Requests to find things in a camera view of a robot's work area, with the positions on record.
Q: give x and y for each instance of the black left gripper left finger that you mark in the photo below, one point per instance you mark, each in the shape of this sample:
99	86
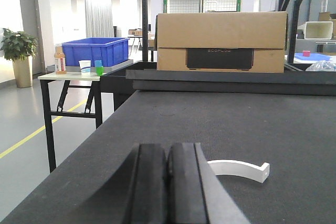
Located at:
133	192

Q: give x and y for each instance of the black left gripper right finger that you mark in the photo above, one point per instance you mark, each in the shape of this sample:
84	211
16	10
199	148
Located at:
195	193

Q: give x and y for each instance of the white curved PVC pipe clamp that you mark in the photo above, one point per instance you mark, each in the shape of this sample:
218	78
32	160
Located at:
241	169

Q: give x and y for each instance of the blue plastic bin on table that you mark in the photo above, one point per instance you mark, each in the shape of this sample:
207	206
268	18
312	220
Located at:
110	50

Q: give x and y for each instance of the blue and green stacked cups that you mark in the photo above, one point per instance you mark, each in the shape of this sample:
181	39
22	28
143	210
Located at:
99	67

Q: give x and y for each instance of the white paper cup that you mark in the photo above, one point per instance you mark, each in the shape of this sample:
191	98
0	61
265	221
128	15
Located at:
85	66

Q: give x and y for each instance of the folding table with black legs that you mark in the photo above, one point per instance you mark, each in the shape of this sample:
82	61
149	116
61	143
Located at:
78	91

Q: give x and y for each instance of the orange juice bottle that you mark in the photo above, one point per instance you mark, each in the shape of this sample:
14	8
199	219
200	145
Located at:
60	65

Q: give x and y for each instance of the light blue flat tray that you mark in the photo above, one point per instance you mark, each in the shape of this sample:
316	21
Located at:
299	58

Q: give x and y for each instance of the brown cardboard box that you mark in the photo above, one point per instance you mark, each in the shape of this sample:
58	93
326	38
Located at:
222	42

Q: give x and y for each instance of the pink cube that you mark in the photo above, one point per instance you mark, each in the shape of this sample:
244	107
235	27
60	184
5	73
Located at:
306	53

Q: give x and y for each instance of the clear plastic bag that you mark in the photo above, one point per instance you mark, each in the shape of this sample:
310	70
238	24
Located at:
322	65

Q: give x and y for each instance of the potted green plant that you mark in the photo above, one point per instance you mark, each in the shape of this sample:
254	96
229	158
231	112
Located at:
20	48

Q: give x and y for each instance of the white square tube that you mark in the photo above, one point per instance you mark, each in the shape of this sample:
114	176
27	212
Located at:
317	30

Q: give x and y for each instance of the black vertical post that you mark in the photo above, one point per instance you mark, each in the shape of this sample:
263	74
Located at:
145	30

